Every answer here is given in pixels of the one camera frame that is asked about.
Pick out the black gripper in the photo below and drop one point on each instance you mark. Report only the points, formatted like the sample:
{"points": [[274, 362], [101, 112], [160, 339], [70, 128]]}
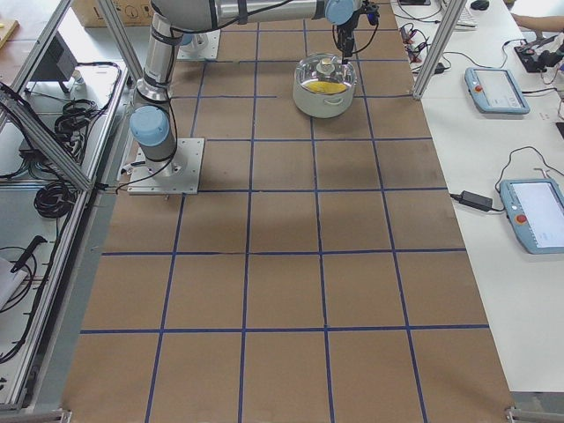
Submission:
{"points": [[345, 31]]}

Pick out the glass pot lid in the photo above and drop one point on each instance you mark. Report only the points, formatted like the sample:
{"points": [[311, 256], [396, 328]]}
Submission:
{"points": [[324, 67]]}

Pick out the yellow corn cob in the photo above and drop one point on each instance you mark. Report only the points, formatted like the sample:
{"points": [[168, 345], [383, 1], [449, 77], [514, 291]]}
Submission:
{"points": [[325, 87]]}

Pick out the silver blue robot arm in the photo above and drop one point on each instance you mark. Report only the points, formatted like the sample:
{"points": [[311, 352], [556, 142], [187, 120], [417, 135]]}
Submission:
{"points": [[286, 61]]}

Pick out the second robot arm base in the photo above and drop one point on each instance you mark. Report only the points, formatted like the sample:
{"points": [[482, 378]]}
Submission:
{"points": [[193, 44]]}

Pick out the white cooking pot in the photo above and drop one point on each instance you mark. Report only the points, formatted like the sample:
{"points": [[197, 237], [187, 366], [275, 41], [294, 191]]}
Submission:
{"points": [[319, 105]]}

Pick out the person's hand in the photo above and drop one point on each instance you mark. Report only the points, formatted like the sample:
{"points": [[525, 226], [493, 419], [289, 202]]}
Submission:
{"points": [[522, 21]]}

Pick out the black computer mouse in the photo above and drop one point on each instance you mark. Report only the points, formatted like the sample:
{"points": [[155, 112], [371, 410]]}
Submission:
{"points": [[479, 5]]}

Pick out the blue teach pendant far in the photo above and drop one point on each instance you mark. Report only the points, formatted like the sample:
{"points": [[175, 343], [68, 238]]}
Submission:
{"points": [[495, 91]]}

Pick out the blue teach pendant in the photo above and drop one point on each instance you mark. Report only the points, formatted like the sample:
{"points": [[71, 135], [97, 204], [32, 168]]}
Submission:
{"points": [[495, 91], [534, 208]]}

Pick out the black electronics box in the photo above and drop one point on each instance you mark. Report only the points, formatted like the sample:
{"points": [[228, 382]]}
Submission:
{"points": [[534, 62]]}

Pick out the black power adapter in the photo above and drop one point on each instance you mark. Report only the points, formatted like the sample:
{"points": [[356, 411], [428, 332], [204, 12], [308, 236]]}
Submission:
{"points": [[476, 201]]}

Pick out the brown paper table cover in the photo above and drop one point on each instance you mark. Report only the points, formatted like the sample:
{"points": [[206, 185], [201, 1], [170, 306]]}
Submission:
{"points": [[322, 281]]}

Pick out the blue teach pendant near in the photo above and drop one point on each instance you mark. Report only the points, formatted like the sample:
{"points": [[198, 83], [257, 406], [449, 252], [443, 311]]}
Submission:
{"points": [[534, 208]]}

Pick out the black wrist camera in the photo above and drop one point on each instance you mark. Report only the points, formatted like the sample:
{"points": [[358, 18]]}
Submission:
{"points": [[371, 10]]}

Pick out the aluminium frame post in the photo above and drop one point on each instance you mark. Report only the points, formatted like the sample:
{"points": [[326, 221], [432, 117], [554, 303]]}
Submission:
{"points": [[438, 44]]}

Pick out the diagonal aluminium frame beam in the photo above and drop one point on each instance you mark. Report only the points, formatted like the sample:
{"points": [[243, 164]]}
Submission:
{"points": [[34, 130]]}

